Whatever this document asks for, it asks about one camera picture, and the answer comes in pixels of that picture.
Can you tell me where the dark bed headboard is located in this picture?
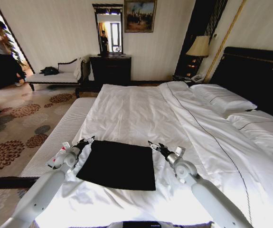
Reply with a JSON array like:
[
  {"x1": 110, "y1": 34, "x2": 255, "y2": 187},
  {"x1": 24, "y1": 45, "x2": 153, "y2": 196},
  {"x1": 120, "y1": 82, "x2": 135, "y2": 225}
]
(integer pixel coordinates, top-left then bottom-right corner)
[{"x1": 208, "y1": 46, "x2": 273, "y2": 124}]

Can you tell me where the white textured mattress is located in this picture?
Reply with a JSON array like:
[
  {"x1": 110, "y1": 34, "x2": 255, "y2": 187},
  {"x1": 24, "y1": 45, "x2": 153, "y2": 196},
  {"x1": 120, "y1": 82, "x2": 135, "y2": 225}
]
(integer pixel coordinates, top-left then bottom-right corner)
[{"x1": 19, "y1": 97, "x2": 97, "y2": 178}]

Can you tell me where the white duvet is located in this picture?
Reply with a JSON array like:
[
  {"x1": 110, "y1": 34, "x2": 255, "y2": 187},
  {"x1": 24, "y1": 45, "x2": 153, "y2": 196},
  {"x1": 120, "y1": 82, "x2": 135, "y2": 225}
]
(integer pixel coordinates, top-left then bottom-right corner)
[{"x1": 35, "y1": 81, "x2": 273, "y2": 228}]

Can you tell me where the black folded cloth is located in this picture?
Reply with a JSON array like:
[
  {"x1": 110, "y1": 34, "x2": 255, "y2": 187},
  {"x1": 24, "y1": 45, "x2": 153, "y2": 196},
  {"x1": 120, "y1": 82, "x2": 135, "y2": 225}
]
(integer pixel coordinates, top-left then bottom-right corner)
[{"x1": 75, "y1": 140, "x2": 157, "y2": 191}]

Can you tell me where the white draped cloth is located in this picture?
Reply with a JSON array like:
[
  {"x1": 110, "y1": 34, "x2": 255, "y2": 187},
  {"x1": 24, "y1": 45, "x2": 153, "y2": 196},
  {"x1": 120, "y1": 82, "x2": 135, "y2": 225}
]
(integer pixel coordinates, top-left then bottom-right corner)
[{"x1": 73, "y1": 57, "x2": 90, "y2": 82}]

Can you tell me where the dark nightstand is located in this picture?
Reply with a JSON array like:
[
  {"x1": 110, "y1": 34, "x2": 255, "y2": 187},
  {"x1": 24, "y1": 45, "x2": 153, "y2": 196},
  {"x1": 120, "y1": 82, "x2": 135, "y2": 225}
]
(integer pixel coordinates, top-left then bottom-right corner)
[{"x1": 171, "y1": 74, "x2": 198, "y2": 84}]

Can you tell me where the dark wooden dresser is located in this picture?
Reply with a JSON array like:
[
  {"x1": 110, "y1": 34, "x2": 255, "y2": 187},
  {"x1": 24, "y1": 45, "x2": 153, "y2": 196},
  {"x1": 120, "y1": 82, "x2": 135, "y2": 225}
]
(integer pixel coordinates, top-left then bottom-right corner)
[{"x1": 89, "y1": 55, "x2": 132, "y2": 87}]

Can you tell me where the white pillow with dark piping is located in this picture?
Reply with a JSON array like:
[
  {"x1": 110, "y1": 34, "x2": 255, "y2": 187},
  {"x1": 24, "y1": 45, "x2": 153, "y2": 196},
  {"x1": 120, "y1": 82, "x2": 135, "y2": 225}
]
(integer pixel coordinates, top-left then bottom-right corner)
[
  {"x1": 226, "y1": 110, "x2": 273, "y2": 160},
  {"x1": 189, "y1": 83, "x2": 258, "y2": 120}
]

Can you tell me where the white desk telephone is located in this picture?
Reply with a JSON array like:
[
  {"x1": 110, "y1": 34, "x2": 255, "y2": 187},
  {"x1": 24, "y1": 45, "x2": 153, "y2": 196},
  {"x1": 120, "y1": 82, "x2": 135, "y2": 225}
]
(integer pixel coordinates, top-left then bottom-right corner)
[{"x1": 189, "y1": 74, "x2": 205, "y2": 84}]

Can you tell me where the table lamp with cream shade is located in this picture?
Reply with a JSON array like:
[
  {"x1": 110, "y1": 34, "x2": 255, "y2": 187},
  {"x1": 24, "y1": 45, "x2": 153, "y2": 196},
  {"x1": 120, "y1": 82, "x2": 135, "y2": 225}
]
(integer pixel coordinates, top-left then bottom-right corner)
[{"x1": 185, "y1": 35, "x2": 210, "y2": 75}]

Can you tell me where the person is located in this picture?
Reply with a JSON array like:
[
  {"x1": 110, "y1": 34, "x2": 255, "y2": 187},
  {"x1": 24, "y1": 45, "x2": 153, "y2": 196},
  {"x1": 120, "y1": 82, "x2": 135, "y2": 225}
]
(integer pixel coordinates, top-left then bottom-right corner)
[{"x1": 0, "y1": 19, "x2": 27, "y2": 87}]

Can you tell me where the gold framed painting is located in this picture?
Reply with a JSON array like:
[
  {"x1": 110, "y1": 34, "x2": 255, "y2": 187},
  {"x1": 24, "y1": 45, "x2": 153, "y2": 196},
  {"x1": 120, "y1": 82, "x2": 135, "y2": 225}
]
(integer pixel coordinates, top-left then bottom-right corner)
[{"x1": 123, "y1": 0, "x2": 158, "y2": 34}]

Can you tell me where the white chaise with dark frame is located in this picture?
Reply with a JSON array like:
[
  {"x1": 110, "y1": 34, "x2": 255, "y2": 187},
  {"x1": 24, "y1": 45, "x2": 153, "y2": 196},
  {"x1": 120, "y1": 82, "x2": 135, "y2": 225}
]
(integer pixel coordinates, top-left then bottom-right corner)
[{"x1": 26, "y1": 57, "x2": 91, "y2": 92}]

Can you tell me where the dark wooden bed frame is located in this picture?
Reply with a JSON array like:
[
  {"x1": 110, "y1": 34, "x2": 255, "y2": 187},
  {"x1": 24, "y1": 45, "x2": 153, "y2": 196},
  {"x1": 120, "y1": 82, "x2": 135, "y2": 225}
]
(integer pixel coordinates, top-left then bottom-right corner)
[{"x1": 0, "y1": 176, "x2": 40, "y2": 190}]

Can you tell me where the dark framed wall mirror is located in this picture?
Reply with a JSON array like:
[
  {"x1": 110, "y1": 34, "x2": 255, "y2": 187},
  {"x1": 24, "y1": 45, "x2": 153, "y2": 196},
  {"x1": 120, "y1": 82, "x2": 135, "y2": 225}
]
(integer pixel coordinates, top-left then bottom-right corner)
[{"x1": 92, "y1": 3, "x2": 124, "y2": 57}]

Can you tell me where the dark wall panel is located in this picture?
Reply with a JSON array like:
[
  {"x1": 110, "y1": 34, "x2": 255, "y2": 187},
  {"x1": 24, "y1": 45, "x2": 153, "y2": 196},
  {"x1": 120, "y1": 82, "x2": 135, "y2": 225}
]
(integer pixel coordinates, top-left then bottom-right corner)
[{"x1": 173, "y1": 0, "x2": 229, "y2": 77}]

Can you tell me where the gold wall trim strip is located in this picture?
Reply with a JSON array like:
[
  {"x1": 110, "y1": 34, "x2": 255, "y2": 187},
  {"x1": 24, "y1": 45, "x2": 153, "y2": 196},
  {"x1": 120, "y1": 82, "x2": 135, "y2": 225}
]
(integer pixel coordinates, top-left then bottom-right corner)
[{"x1": 204, "y1": 0, "x2": 247, "y2": 84}]

